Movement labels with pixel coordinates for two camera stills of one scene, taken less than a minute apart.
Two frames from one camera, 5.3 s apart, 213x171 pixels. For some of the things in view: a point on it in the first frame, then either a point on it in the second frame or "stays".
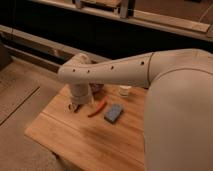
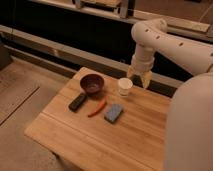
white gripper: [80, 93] -> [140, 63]
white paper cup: [124, 89] stays
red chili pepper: [99, 108] stays
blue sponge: [114, 112] stays
